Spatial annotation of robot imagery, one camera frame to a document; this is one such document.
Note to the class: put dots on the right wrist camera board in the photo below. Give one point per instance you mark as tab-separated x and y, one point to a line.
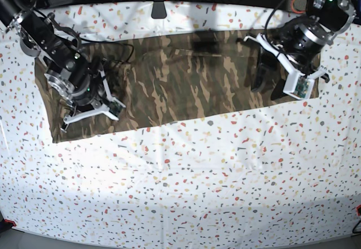
115	108

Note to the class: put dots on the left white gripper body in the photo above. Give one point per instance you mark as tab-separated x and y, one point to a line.
293	72

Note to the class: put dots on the red clamp corner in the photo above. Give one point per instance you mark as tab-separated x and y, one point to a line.
358	209
10	223

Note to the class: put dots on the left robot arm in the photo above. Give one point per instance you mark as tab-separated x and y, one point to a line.
296	44

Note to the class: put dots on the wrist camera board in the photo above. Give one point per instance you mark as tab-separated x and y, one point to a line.
115	108
298	86

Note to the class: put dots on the red clamp left corner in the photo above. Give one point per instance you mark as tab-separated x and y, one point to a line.
10	223

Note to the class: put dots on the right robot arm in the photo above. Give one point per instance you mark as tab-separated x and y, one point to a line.
78	79

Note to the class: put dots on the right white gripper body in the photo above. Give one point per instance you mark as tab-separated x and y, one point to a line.
90	101

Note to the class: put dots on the camouflage T-shirt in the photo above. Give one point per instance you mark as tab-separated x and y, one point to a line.
167	79

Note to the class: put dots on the red clamp right corner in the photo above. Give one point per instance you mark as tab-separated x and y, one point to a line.
358	209

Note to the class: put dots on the terrazzo pattern table cloth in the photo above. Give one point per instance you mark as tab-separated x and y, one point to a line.
276	176

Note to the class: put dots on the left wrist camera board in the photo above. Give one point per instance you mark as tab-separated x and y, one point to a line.
298	86

